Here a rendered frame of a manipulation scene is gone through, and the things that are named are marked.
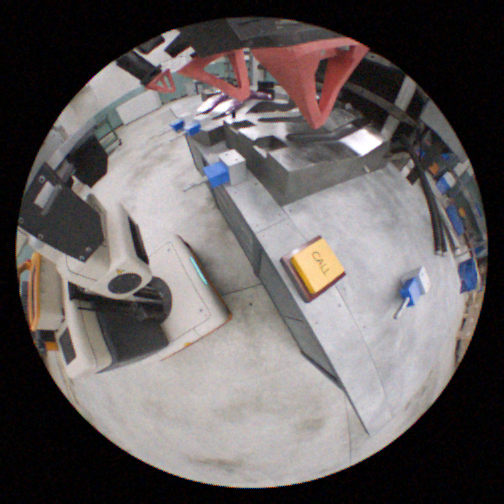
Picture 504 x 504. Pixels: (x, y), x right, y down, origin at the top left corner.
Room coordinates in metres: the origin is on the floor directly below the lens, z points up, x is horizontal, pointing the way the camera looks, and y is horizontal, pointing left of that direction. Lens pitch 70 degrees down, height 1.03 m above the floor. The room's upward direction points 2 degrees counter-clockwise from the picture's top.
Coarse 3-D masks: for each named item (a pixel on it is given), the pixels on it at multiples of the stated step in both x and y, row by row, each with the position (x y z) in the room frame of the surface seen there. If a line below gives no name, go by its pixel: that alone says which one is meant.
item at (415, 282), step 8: (408, 272) 0.02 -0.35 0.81; (416, 272) 0.01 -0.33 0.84; (424, 272) 0.01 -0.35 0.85; (408, 280) 0.00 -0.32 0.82; (416, 280) 0.00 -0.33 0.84; (424, 280) -0.01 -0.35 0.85; (408, 288) -0.01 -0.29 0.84; (416, 288) -0.02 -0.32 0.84; (424, 288) -0.02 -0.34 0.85; (408, 296) -0.03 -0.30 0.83; (416, 296) -0.03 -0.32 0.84; (408, 304) -0.05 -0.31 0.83; (400, 312) -0.05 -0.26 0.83
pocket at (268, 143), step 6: (258, 138) 0.28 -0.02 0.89; (264, 138) 0.28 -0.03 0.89; (270, 138) 0.29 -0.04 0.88; (276, 138) 0.28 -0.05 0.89; (258, 144) 0.28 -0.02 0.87; (264, 144) 0.28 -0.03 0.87; (270, 144) 0.29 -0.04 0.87; (276, 144) 0.28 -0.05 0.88; (282, 144) 0.26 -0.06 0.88; (258, 150) 0.25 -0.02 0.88; (264, 150) 0.27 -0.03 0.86; (270, 150) 0.27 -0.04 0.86; (264, 156) 0.23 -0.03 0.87
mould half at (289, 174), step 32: (224, 128) 0.40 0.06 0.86; (256, 128) 0.32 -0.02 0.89; (288, 128) 0.34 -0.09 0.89; (320, 128) 0.38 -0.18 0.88; (256, 160) 0.25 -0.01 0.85; (288, 160) 0.20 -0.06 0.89; (320, 160) 0.21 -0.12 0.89; (352, 160) 0.25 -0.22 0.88; (384, 160) 0.37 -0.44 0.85; (288, 192) 0.18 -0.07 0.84
